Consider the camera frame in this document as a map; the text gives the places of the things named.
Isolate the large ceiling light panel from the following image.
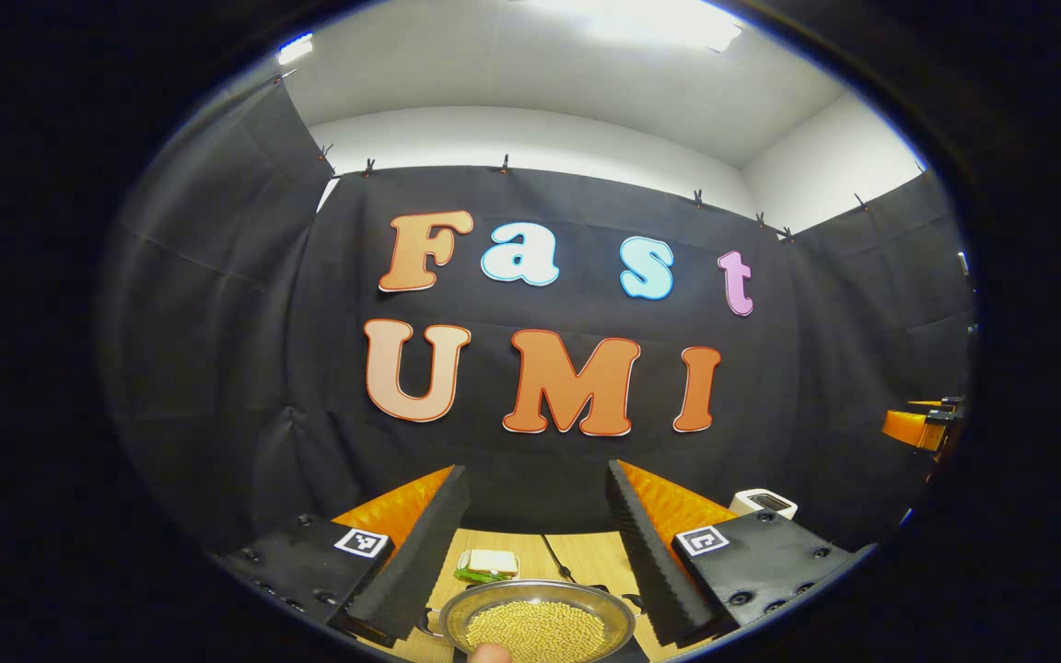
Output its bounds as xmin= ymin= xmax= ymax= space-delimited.
xmin=530 ymin=0 xmax=745 ymax=53

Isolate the sandwich with lettuce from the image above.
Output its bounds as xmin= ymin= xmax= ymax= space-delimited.
xmin=454 ymin=549 xmax=520 ymax=585

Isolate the pile of soybeans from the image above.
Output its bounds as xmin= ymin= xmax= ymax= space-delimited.
xmin=466 ymin=600 xmax=607 ymax=663

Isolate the steel pot with black handle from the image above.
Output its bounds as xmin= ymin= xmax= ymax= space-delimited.
xmin=420 ymin=578 xmax=647 ymax=663

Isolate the row of cloth clips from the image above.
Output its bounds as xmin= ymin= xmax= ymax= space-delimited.
xmin=271 ymin=69 xmax=870 ymax=244

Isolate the white toaster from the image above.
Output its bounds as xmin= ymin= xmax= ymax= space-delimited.
xmin=729 ymin=488 xmax=799 ymax=522

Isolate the black power cable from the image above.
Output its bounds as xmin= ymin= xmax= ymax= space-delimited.
xmin=540 ymin=534 xmax=577 ymax=583

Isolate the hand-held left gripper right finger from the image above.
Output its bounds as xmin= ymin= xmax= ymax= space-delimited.
xmin=604 ymin=459 xmax=880 ymax=647

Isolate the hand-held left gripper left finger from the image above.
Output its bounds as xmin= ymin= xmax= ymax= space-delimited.
xmin=211 ymin=463 xmax=473 ymax=648

